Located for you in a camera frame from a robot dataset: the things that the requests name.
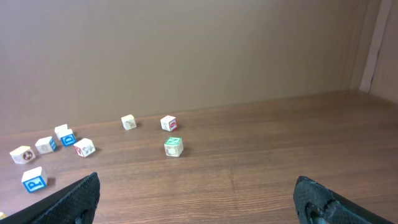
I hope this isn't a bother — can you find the ball picture blue block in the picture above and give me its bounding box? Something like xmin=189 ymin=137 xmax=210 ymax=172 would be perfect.
xmin=21 ymin=167 xmax=48 ymax=193

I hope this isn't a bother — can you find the yellow green top block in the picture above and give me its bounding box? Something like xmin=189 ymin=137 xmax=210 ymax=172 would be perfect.
xmin=121 ymin=114 xmax=137 ymax=131

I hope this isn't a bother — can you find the snail picture wooden block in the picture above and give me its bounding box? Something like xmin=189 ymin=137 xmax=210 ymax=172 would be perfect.
xmin=35 ymin=136 xmax=57 ymax=154

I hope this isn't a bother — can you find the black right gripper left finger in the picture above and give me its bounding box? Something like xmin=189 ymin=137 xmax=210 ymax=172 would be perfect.
xmin=1 ymin=172 xmax=100 ymax=224

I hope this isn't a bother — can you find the white block far right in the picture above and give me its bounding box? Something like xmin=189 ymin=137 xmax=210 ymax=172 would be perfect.
xmin=160 ymin=115 xmax=178 ymax=132

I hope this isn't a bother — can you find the yellow top letter block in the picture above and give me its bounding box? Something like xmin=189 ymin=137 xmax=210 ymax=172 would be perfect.
xmin=9 ymin=146 xmax=36 ymax=164

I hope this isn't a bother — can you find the blue sided sailboat block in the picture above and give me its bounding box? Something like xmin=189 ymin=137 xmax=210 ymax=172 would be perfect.
xmin=58 ymin=129 xmax=76 ymax=147

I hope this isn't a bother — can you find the key picture red A block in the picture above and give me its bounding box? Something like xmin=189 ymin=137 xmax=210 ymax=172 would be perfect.
xmin=73 ymin=138 xmax=96 ymax=157

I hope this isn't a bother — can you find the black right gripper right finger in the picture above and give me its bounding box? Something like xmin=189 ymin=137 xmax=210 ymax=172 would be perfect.
xmin=293 ymin=176 xmax=392 ymax=224

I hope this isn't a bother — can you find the green N letter block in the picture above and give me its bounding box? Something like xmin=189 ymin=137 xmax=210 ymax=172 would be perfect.
xmin=164 ymin=137 xmax=183 ymax=157

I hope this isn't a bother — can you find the number four wooden block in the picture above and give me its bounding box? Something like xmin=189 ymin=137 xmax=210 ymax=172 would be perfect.
xmin=0 ymin=212 xmax=6 ymax=220

